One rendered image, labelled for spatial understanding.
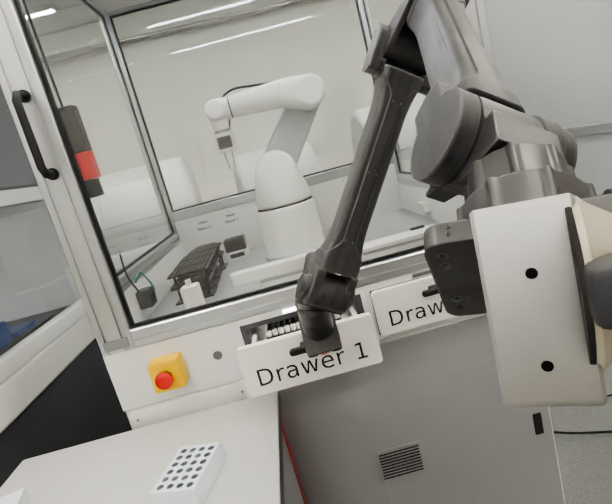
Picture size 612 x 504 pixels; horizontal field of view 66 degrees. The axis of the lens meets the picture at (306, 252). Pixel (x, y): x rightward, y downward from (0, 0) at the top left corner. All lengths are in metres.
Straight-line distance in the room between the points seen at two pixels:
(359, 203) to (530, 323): 0.47
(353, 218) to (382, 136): 0.13
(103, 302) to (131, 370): 0.17
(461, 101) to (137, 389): 1.02
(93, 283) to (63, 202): 0.19
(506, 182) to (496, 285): 0.07
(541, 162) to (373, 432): 1.02
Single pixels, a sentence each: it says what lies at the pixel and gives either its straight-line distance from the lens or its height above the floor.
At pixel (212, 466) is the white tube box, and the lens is 0.95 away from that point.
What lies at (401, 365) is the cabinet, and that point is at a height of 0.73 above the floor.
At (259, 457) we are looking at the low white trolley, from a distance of 0.96.
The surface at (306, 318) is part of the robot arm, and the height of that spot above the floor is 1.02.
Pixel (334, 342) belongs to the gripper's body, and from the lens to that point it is 0.87.
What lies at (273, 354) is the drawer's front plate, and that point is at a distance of 1.00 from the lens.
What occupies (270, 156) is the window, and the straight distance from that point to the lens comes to 1.07.
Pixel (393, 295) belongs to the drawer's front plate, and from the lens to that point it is 1.12.
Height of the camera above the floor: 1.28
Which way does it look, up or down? 12 degrees down
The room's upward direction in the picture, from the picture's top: 15 degrees counter-clockwise
